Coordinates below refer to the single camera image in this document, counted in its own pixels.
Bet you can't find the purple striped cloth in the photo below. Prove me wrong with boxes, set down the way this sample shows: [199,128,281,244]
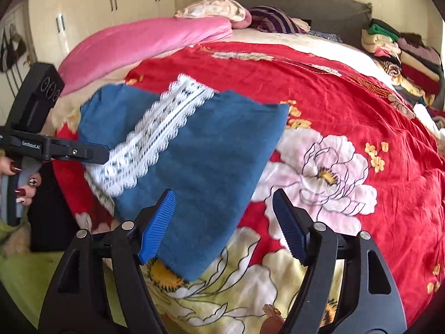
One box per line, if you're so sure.
[249,5,310,35]

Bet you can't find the blue pants with white lace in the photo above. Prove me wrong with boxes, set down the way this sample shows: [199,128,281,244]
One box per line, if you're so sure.
[78,74,290,282]

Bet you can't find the blue patterned cloth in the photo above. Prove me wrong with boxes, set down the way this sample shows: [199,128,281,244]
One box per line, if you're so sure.
[308,30,343,43]

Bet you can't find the person's right hand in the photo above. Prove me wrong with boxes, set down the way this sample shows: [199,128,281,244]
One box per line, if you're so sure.
[261,303,284,334]

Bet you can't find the pile of folded clothes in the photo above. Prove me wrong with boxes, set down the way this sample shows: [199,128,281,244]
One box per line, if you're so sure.
[360,19,445,107]

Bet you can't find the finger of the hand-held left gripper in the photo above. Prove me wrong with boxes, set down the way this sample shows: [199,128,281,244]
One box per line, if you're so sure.
[49,137,110,165]

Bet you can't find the red floral bedspread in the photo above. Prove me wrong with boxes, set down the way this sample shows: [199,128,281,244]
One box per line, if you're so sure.
[52,42,445,334]

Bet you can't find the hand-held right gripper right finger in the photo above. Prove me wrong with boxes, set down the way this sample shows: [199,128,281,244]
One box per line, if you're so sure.
[272,188,407,334]

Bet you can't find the white and red crumpled garment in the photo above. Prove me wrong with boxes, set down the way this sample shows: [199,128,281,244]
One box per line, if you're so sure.
[414,104,445,140]

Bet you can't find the pink plush slipper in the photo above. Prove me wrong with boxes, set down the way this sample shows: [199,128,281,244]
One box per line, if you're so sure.
[3,223,31,255]

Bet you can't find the person's left hand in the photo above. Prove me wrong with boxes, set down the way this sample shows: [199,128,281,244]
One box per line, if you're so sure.
[0,156,43,209]

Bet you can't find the pink quilt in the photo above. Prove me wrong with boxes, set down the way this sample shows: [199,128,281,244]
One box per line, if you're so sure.
[57,17,233,96]

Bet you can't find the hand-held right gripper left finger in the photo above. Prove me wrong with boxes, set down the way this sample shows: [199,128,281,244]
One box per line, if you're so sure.
[38,188,177,334]

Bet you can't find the floral pink pillow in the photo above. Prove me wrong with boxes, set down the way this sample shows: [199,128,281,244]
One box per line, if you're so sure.
[174,0,253,30]

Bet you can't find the grey padded headboard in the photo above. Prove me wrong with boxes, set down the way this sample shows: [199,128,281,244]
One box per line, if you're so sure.
[203,0,372,47]

